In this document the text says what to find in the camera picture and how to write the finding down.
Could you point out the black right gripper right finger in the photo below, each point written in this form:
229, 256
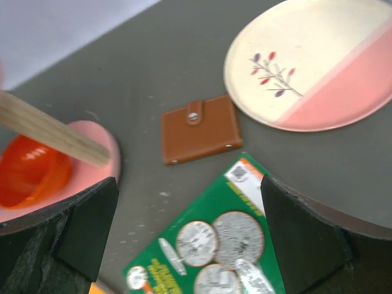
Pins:
322, 250

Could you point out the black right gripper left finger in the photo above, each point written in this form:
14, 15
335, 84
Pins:
59, 248

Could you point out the orange paperback book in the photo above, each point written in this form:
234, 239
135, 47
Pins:
95, 289

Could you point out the orange plastic bowl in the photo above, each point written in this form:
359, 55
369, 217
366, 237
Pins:
31, 172

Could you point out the pink wooden shelf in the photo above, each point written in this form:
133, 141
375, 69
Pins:
93, 151

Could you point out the green coin book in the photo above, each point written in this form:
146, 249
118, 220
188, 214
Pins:
220, 243

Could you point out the brown leather wallet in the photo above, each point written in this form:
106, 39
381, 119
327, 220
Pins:
202, 128

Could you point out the pink and cream plate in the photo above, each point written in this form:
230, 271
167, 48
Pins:
308, 66

